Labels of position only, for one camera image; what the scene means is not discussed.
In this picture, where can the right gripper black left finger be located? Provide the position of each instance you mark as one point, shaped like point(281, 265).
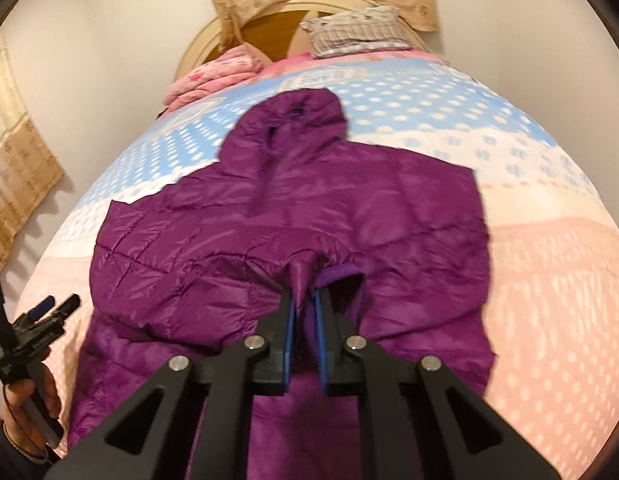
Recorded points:
point(191, 419)

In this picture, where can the purple hooded puffer jacket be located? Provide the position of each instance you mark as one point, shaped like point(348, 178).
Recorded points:
point(291, 204)

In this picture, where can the cream wooden headboard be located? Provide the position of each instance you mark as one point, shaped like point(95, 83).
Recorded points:
point(276, 31)

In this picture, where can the polka dot bed cover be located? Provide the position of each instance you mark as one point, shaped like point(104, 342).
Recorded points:
point(552, 312)

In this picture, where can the striped grey pillow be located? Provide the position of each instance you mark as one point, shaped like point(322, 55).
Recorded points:
point(366, 30)

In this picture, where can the folded pink blanket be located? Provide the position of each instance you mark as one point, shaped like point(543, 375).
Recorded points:
point(235, 66)

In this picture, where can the beige window curtain left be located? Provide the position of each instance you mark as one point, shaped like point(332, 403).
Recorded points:
point(28, 169)

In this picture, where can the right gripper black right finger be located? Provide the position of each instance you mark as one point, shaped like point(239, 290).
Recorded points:
point(417, 419)

